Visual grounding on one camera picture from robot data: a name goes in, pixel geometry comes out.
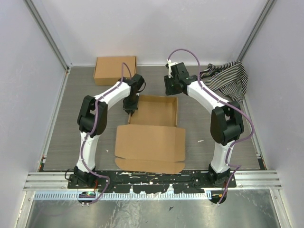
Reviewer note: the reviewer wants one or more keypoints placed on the closed brown cardboard box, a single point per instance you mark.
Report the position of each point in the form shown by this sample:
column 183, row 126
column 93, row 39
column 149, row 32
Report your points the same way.
column 108, row 70

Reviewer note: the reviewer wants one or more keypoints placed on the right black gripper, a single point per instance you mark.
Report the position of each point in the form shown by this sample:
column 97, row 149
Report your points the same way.
column 169, row 91

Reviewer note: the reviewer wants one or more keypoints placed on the aluminium front rail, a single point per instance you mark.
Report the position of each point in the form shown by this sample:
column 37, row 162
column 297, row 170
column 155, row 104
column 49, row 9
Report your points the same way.
column 243, row 179

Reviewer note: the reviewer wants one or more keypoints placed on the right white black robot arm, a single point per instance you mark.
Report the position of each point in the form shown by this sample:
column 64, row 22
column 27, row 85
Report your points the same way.
column 226, row 124

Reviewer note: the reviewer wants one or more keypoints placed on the left aluminium corner post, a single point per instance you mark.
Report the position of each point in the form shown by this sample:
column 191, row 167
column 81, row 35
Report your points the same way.
column 44, row 23

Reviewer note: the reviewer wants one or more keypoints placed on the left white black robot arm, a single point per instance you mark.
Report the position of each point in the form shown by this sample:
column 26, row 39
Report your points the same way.
column 92, row 122

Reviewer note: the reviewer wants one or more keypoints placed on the black white striped cloth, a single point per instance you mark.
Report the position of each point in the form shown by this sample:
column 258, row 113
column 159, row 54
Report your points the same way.
column 230, row 79

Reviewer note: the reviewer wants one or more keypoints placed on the brown cardboard box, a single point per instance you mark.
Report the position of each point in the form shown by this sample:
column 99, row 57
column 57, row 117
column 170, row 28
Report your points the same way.
column 152, row 141
column 108, row 70

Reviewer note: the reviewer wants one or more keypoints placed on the right aluminium corner post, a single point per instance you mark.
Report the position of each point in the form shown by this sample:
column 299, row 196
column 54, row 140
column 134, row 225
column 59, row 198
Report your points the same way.
column 256, row 28

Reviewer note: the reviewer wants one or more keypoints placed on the aluminium corner post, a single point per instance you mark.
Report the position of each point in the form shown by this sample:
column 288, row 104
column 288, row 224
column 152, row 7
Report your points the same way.
column 256, row 28
column 44, row 23

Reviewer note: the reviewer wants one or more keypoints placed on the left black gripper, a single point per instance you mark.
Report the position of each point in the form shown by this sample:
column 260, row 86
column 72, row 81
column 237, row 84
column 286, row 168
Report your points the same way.
column 130, row 109

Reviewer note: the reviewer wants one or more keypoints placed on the white slotted cable duct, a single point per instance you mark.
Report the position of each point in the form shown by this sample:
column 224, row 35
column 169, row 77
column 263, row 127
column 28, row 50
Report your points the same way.
column 79, row 195

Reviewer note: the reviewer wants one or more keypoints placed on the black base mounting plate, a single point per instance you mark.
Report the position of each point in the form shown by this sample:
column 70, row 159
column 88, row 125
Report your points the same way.
column 187, row 181

